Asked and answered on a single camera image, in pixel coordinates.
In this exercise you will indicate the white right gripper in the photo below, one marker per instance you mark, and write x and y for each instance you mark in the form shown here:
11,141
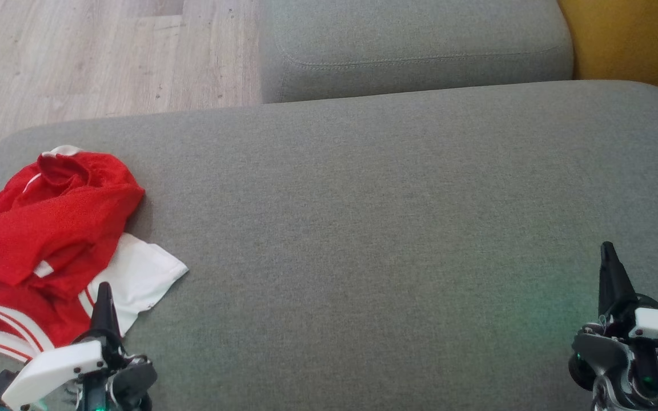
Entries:
657,328

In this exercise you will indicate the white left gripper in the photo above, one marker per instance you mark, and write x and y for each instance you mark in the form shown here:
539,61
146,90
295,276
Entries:
55,368

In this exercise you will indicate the red numbered jersey white sleeves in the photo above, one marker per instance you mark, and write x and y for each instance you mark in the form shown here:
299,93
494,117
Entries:
135,274

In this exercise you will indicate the plain red white-banded garment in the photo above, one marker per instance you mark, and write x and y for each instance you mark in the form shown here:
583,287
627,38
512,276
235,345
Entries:
60,222

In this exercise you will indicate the yellow sofa back cushion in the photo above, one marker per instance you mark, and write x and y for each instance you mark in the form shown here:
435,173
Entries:
637,40

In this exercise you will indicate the large grey sofa seat cushion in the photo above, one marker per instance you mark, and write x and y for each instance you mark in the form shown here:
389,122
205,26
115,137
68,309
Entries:
363,228

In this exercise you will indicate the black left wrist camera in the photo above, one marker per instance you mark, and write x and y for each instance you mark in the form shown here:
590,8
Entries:
0,391

